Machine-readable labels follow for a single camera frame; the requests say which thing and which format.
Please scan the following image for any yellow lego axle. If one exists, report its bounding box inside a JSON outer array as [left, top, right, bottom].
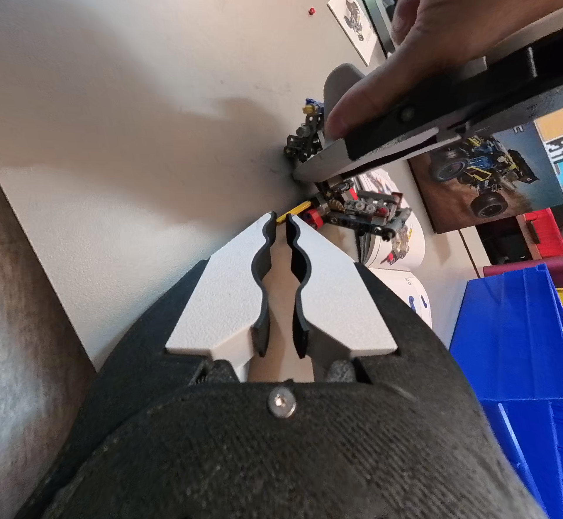
[[276, 202, 312, 224]]

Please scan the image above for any person's left hand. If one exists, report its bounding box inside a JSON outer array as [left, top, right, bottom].
[[328, 0, 563, 139]]

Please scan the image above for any blue plastic bin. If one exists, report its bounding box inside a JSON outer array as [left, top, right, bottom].
[[449, 263, 563, 519]]

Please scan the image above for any lego instruction booklet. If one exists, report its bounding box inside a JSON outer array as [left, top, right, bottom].
[[352, 168, 434, 335]]

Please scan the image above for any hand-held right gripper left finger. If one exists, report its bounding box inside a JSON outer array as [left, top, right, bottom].
[[165, 211, 278, 382]]

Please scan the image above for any maroon bottle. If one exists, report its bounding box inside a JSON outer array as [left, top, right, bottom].
[[483, 256, 563, 287]]

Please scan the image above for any grey lego chassis assembly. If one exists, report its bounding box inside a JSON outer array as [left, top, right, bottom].
[[308, 178, 413, 240]]

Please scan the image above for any lego set box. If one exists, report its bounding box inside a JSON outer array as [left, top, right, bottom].
[[408, 107, 563, 234]]

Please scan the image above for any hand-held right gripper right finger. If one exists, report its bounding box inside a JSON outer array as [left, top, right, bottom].
[[285, 214, 399, 369]]

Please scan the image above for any dark grey lego suspension assembly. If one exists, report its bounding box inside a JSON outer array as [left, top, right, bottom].
[[284, 98, 327, 164]]

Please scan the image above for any small white car leaflet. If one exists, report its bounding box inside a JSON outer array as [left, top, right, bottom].
[[327, 0, 380, 67]]

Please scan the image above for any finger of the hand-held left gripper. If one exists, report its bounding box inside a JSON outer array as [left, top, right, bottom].
[[292, 128, 461, 183]]

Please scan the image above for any red plastic bin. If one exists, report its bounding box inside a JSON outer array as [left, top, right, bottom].
[[521, 207, 563, 261]]

